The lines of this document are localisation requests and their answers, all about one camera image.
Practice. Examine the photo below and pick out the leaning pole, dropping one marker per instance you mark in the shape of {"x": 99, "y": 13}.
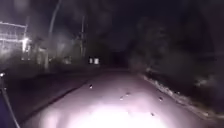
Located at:
{"x": 50, "y": 36}

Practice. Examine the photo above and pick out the dark trees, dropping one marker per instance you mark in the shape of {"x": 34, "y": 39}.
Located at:
{"x": 173, "y": 46}

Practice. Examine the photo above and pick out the lit building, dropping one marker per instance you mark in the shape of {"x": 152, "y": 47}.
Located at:
{"x": 11, "y": 41}

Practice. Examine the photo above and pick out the dark asphalt path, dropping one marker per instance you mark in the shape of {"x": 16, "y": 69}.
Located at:
{"x": 110, "y": 93}

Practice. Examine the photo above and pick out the small lit sign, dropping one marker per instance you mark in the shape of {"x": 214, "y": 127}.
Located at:
{"x": 94, "y": 60}

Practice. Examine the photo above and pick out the leaf-strewn verge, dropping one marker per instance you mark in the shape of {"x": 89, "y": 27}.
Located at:
{"x": 180, "y": 96}

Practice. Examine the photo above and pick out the dark ground strip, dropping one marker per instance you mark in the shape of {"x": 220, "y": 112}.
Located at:
{"x": 43, "y": 88}

